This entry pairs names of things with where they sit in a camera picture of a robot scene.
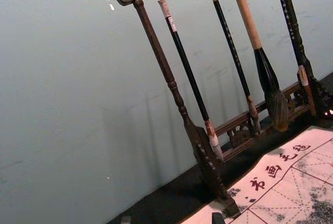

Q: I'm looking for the black table cloth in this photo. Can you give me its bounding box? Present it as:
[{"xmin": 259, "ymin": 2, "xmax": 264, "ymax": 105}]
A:
[{"xmin": 106, "ymin": 71, "xmax": 333, "ymax": 224}]

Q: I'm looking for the black brush with white print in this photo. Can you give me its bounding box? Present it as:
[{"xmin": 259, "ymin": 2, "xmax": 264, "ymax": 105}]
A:
[{"xmin": 273, "ymin": 0, "xmax": 317, "ymax": 117}]

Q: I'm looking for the thin black brush, brown tip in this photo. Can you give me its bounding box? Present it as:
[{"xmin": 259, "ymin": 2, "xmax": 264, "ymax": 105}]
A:
[{"xmin": 206, "ymin": 0, "xmax": 262, "ymax": 136}]

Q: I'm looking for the dark wooden dragon-head brush rack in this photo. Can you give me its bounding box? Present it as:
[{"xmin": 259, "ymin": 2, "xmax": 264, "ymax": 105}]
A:
[{"xmin": 91, "ymin": 0, "xmax": 333, "ymax": 217}]

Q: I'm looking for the white calligraphy felt mat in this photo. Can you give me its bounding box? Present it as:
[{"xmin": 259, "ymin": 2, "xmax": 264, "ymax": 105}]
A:
[{"xmin": 181, "ymin": 126, "xmax": 333, "ymax": 224}]

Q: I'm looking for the small black block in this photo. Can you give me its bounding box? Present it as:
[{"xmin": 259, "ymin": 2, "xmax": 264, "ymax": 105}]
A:
[{"xmin": 211, "ymin": 211, "xmax": 225, "ymax": 224}]

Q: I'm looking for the large tan-handled brush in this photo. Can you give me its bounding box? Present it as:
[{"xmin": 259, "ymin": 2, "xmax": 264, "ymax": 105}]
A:
[{"xmin": 229, "ymin": 0, "xmax": 290, "ymax": 132}]

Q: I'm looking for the black brush with white tip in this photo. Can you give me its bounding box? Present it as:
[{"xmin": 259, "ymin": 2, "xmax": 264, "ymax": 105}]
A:
[{"xmin": 157, "ymin": 0, "xmax": 225, "ymax": 163}]

